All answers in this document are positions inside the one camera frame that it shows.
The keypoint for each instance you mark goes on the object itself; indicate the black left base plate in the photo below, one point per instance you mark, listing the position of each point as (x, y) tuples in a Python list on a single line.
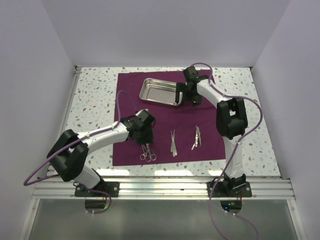
[(112, 188)]

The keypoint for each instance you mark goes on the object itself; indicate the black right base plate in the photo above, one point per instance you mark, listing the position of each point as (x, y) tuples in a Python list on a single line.
[(222, 191)]

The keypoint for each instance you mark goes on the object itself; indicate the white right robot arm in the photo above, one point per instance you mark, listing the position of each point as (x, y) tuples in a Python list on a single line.
[(231, 123)]

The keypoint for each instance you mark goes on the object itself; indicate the silver tweezers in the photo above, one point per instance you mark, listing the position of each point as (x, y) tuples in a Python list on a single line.
[(175, 145), (197, 141), (197, 130), (172, 142)]

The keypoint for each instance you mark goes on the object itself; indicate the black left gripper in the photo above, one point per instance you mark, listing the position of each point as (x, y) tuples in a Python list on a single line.
[(149, 138)]

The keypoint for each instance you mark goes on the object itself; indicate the purple surgical cloth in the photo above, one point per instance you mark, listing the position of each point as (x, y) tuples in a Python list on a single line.
[(175, 126)]

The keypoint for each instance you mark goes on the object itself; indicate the aluminium front frame rail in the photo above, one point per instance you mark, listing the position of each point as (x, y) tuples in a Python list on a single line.
[(167, 188)]

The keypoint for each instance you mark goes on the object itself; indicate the steel surgical scissors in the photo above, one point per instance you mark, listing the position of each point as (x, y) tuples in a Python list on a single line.
[(150, 156)]

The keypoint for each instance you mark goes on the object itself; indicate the stainless steel instrument tray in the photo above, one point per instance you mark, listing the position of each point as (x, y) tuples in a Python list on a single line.
[(158, 91)]

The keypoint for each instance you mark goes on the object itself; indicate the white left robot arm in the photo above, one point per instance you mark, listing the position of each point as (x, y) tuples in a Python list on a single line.
[(68, 155)]

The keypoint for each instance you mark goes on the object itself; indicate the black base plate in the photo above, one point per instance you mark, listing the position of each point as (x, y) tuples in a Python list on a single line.
[(112, 188), (222, 191)]

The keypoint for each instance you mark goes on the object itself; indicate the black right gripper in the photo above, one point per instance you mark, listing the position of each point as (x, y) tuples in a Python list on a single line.
[(180, 88)]

